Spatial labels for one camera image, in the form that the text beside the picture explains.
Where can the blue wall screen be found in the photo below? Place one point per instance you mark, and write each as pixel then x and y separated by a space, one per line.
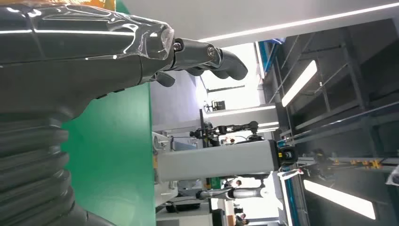
pixel 269 56

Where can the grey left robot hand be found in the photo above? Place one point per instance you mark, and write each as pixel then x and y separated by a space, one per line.
pixel 78 62

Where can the white mobile robot with column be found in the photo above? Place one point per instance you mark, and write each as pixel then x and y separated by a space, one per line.
pixel 218 160

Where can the clear plastic bag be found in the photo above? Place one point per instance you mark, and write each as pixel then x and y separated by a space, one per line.
pixel 394 176

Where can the long ceiling light panel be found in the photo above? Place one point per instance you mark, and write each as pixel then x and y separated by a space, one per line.
pixel 339 199
pixel 299 82

